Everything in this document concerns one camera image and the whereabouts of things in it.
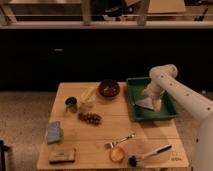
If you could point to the orange plastic spoon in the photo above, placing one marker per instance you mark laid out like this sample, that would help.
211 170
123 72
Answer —
117 154

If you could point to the yellow corn cob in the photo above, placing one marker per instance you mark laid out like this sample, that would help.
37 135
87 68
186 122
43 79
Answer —
88 95

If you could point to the dark cabinet counter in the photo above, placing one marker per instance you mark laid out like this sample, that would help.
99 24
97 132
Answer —
40 59

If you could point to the dark red bowl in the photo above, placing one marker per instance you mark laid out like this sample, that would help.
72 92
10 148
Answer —
109 88

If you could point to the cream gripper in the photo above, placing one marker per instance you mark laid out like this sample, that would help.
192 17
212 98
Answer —
157 103

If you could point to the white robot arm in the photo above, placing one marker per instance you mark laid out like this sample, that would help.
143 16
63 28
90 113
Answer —
163 78

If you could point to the dark green mug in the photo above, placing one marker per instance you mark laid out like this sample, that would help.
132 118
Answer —
71 104

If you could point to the black white brush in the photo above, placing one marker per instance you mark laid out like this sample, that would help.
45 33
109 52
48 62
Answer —
134 160

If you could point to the blue sponge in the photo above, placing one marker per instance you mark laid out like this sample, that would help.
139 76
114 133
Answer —
54 133

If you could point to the green plastic tray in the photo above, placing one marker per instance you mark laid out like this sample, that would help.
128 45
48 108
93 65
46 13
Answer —
135 87

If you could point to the brown grape bunch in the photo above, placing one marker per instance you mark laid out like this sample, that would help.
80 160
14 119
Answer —
90 118

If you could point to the grey towel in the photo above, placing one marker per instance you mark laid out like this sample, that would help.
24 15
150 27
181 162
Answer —
145 103

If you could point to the brown wooden block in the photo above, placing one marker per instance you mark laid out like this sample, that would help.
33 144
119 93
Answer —
62 156

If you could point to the silver metal fork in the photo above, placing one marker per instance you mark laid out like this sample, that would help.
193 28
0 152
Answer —
116 142

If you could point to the wooden folding table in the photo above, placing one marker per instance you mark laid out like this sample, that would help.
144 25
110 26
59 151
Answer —
89 141

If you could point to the clear glass jar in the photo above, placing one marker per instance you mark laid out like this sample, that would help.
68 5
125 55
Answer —
87 104

